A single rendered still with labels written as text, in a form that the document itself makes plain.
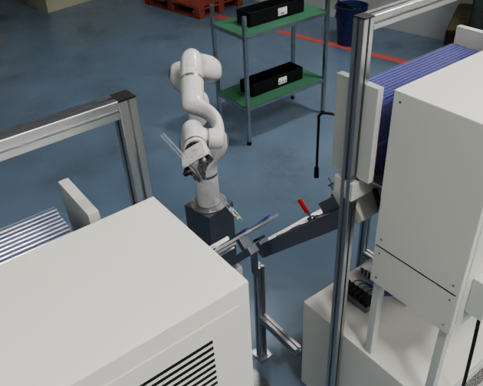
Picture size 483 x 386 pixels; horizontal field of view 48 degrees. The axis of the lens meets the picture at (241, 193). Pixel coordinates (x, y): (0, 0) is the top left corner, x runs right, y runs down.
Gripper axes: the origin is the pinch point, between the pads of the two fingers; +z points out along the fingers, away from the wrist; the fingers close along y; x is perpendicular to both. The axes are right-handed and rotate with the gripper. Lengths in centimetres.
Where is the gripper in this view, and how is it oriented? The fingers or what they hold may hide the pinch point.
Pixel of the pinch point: (198, 174)
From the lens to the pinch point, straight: 179.4
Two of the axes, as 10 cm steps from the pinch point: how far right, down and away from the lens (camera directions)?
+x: 5.0, 6.6, 5.6
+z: 1.4, 5.8, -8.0
